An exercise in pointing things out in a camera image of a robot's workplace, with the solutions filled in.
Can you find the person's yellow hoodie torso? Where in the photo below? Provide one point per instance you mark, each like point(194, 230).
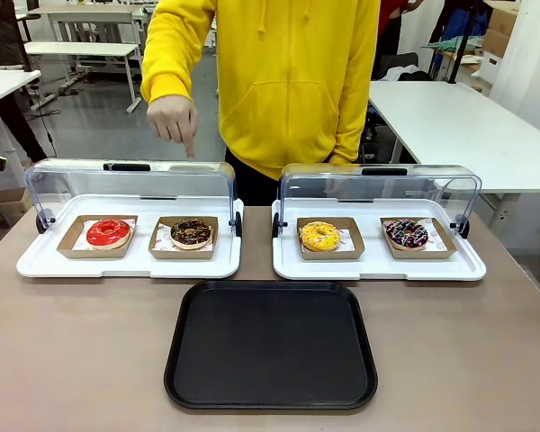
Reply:
point(288, 90)

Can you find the black plastic serving tray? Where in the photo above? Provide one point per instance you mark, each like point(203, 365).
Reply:
point(270, 346)

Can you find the bystander in red top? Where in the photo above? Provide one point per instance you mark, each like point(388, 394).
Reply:
point(391, 18)

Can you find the bystander in dark clothes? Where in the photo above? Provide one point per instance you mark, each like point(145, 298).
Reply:
point(0, 36)

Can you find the person's left forearm yellow sleeve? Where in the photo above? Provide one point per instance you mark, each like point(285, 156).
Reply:
point(353, 117)

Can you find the white display case base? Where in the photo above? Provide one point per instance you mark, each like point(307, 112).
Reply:
point(373, 269)
point(130, 267)

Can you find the person's right hand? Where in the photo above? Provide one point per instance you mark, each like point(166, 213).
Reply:
point(171, 119)

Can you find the person's black trousers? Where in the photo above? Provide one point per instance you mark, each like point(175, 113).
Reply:
point(252, 184)

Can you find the white long desk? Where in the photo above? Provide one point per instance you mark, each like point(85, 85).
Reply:
point(85, 10)

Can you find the white storage box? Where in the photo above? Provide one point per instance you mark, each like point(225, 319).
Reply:
point(490, 67)

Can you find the black stand pole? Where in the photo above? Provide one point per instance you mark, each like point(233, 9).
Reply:
point(461, 45)

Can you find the red glazed donut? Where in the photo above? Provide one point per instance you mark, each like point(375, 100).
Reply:
point(96, 237)

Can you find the yellow glazed sprinkle donut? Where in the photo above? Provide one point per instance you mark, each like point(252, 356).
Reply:
point(312, 243)

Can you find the person's right forearm yellow sleeve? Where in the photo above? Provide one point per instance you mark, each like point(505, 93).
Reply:
point(168, 72)

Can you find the dark striped donut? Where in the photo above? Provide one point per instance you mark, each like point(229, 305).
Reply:
point(396, 240)

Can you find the large white table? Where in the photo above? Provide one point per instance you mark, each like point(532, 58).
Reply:
point(454, 130)

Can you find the black chair with clothes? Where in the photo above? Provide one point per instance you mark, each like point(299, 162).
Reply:
point(409, 72)

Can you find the clear display case lid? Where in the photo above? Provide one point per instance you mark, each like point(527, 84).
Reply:
point(72, 180)
point(432, 184)

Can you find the white desk with metal legs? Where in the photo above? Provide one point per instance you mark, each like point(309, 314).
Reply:
point(81, 48)

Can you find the brown cardboard box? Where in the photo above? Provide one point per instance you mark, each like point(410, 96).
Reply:
point(499, 31)

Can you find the kraft paper donut box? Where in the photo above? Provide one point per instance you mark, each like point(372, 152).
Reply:
point(92, 254)
point(333, 255)
point(180, 254)
point(425, 254)

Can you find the chocolate donut with nut crumbs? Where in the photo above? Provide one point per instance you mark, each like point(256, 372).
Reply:
point(182, 240)

